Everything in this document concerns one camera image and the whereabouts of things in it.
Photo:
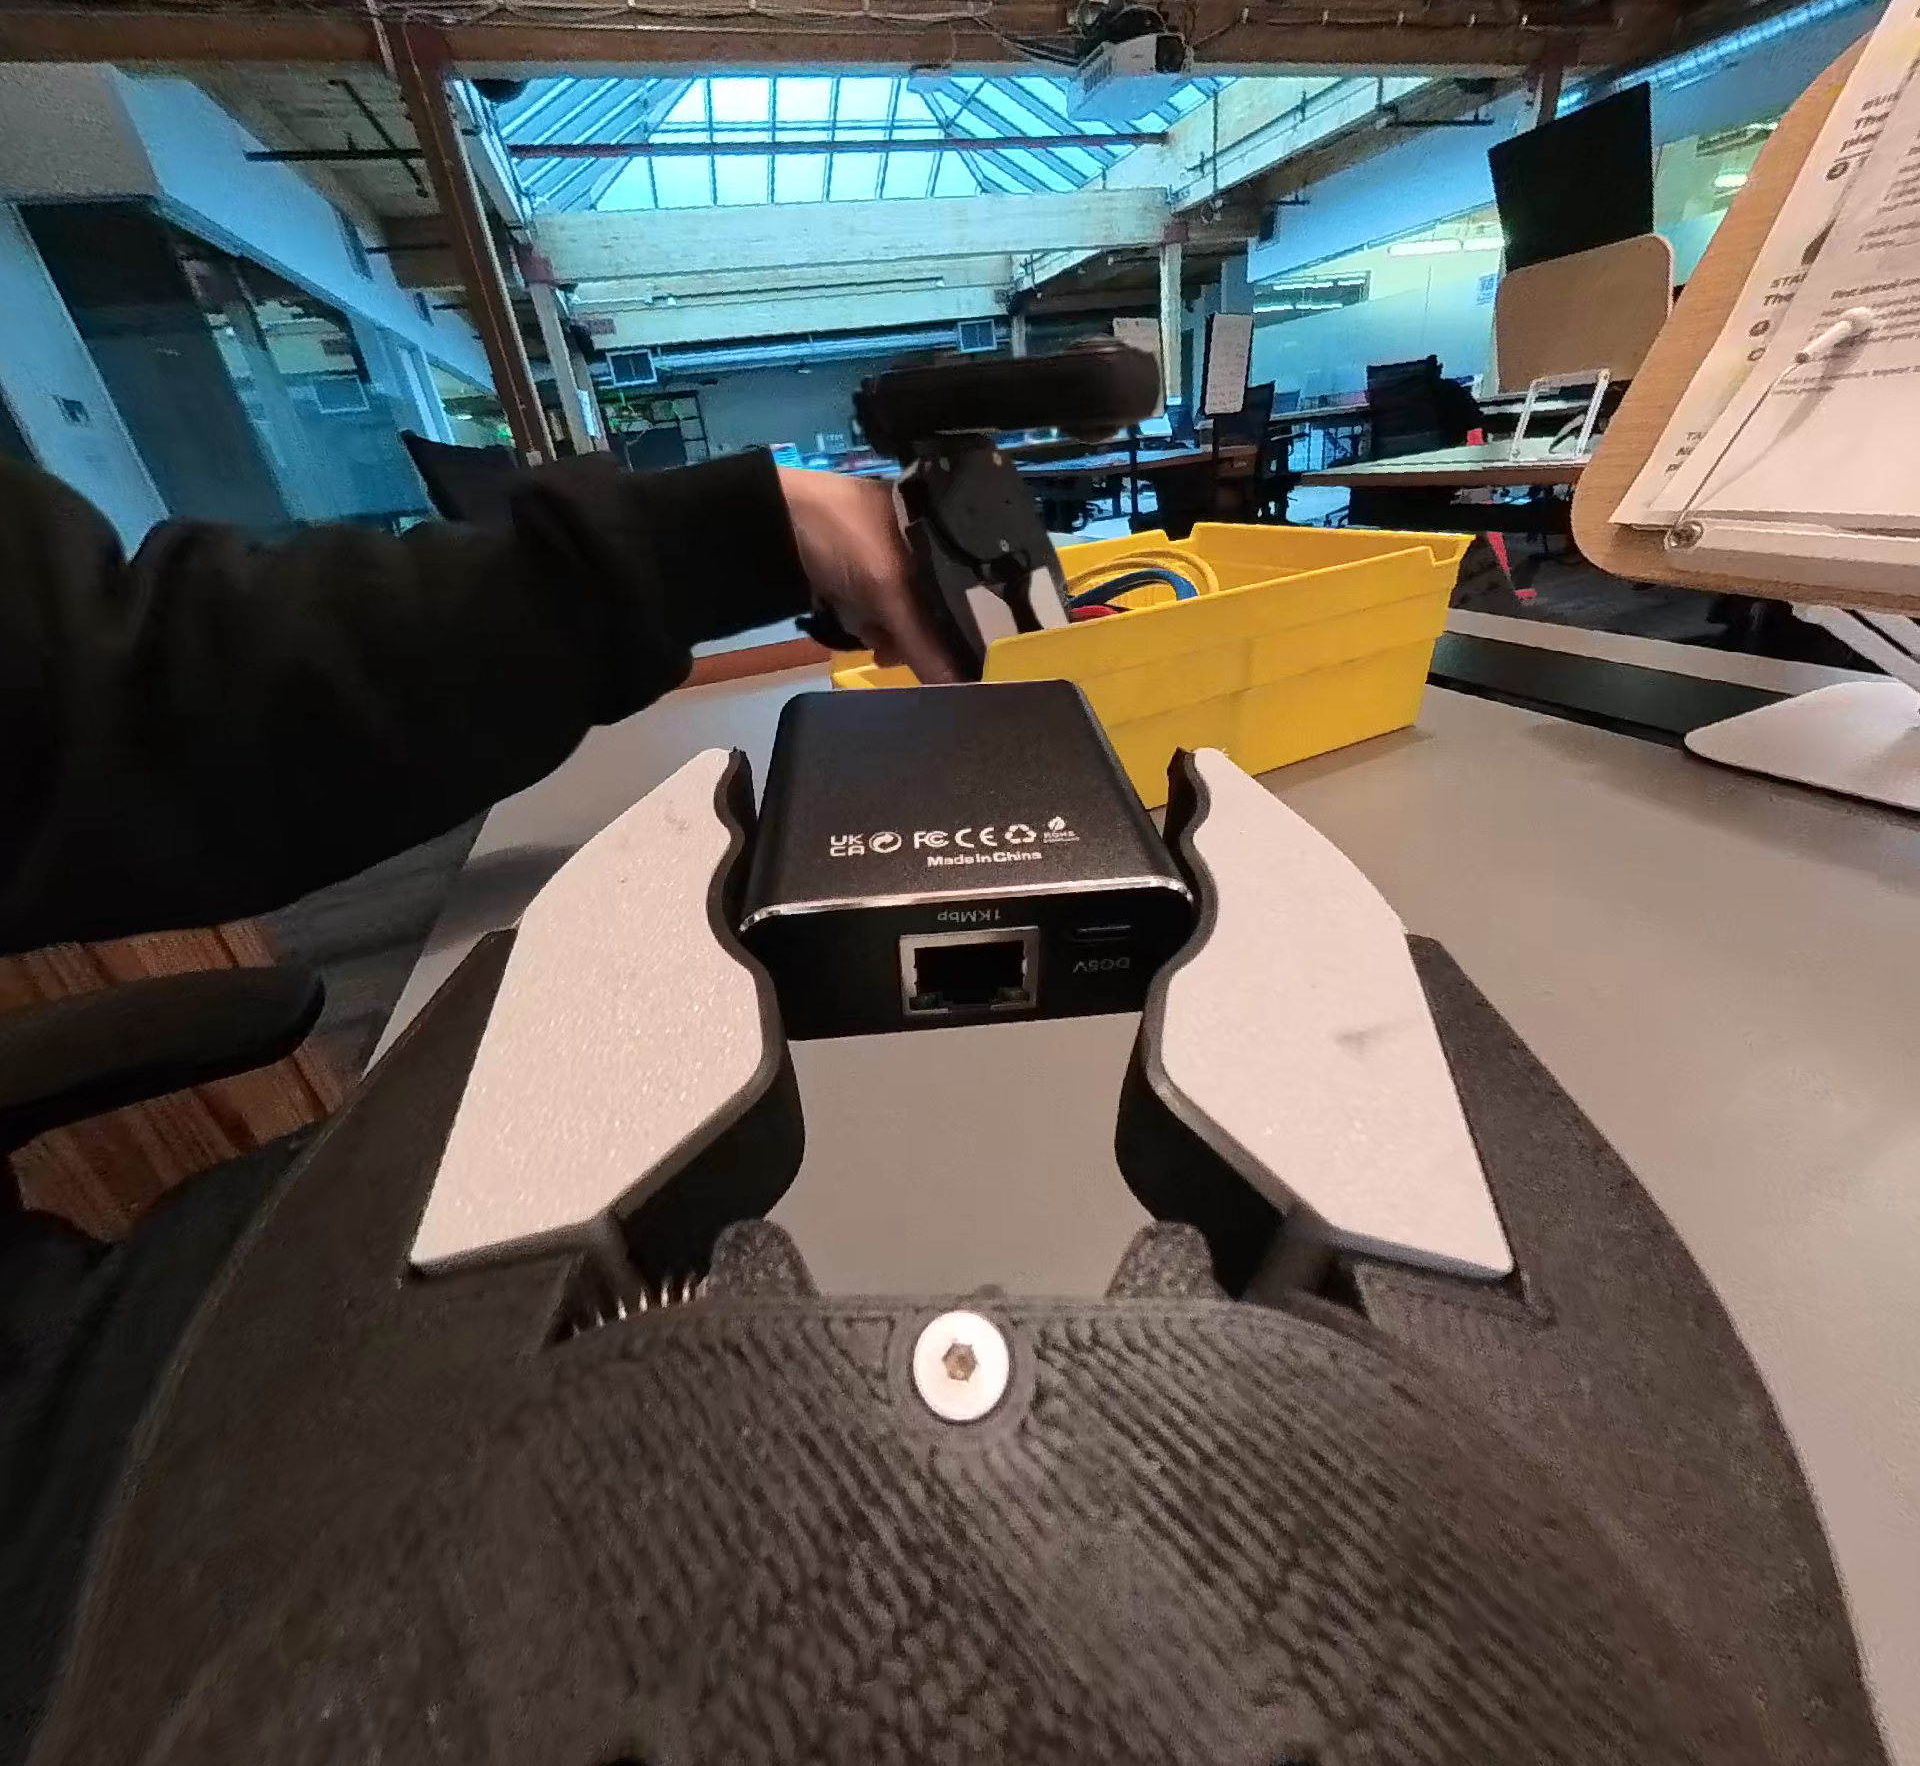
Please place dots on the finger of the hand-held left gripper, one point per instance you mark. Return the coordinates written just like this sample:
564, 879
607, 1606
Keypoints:
1013, 618

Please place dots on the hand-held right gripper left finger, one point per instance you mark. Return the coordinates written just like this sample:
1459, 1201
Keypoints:
600, 1046

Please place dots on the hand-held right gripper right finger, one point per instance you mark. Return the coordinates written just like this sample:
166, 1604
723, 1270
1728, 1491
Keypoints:
1320, 1061

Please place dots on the black network splitter box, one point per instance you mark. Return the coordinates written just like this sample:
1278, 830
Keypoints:
961, 791

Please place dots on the yellow plastic bin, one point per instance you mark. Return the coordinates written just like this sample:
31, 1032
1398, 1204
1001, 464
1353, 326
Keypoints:
1276, 656

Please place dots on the person's left forearm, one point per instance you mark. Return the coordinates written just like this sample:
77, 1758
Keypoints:
375, 686

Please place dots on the person's left hand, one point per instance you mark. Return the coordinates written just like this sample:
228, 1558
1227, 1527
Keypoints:
855, 551

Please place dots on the ceiling projector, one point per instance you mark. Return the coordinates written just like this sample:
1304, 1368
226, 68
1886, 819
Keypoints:
1125, 78

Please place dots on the black chair armrest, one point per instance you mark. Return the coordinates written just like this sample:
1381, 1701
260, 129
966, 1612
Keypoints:
150, 1046

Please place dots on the white stand base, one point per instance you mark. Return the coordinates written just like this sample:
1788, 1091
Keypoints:
1830, 746

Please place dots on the black monitor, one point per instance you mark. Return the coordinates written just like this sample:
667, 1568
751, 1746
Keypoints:
1569, 170

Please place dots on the printed instruction sheet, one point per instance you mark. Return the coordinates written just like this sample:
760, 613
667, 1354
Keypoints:
1844, 295

